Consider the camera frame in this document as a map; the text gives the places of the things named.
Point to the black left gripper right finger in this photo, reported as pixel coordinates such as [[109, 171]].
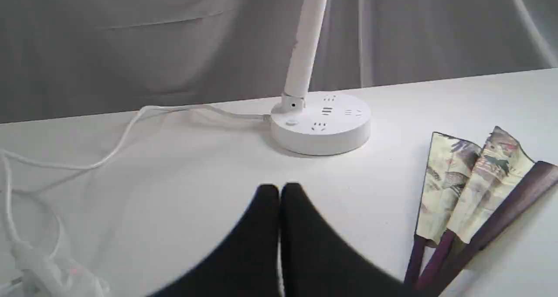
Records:
[[317, 262]]

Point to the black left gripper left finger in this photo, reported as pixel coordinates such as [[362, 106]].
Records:
[[245, 263]]

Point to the painted paper folding fan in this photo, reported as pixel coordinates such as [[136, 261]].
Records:
[[471, 194]]

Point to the white desk lamp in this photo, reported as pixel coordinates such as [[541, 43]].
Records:
[[316, 123]]

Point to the grey backdrop curtain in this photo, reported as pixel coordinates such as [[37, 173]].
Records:
[[63, 58]]

